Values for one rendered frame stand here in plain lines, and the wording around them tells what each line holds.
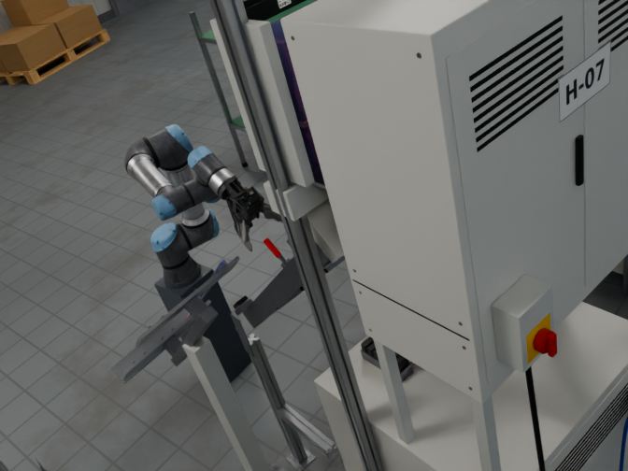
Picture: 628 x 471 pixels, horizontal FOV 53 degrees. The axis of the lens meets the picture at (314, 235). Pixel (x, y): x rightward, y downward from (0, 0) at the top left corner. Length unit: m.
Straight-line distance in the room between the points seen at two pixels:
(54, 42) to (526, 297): 8.03
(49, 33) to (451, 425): 7.69
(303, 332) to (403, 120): 2.14
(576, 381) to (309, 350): 1.41
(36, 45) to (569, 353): 7.60
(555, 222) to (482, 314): 0.23
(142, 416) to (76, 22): 6.72
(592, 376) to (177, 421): 1.73
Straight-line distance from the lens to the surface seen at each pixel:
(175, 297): 2.61
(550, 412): 1.75
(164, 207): 1.92
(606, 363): 1.87
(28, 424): 3.31
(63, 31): 8.88
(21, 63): 8.58
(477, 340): 1.16
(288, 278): 1.60
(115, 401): 3.13
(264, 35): 1.12
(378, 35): 0.92
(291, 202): 1.27
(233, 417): 2.05
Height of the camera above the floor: 2.00
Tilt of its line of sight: 34 degrees down
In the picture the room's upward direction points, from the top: 17 degrees counter-clockwise
